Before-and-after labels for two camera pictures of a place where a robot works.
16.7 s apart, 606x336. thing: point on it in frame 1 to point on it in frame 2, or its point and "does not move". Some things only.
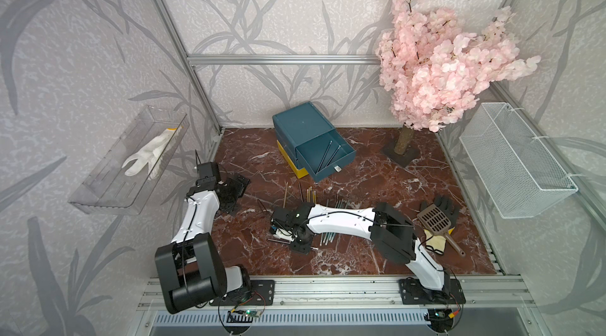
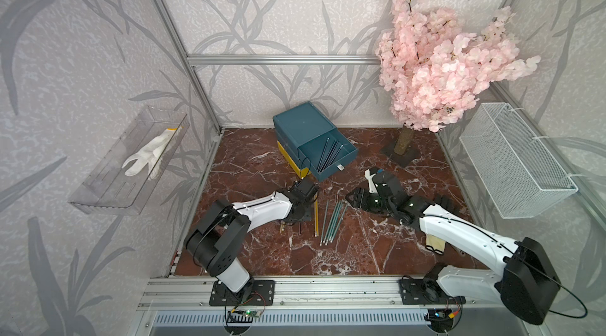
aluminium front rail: (316, 293) does not move
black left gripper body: (231, 190) to (305, 214)
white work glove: (154, 154) does not move
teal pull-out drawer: (325, 155) does not move
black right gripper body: (297, 246) to (383, 207)
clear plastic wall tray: (108, 189) does not move
